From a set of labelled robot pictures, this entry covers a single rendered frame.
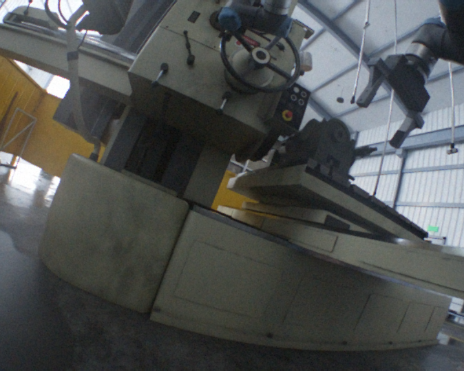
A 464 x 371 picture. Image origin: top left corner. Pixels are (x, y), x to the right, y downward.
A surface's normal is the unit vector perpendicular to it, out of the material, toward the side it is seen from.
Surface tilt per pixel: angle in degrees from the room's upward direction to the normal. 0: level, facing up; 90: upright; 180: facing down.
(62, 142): 90
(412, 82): 114
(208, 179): 90
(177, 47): 90
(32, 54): 90
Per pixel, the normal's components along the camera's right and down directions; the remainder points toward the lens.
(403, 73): 0.14, 0.36
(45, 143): 0.27, -0.03
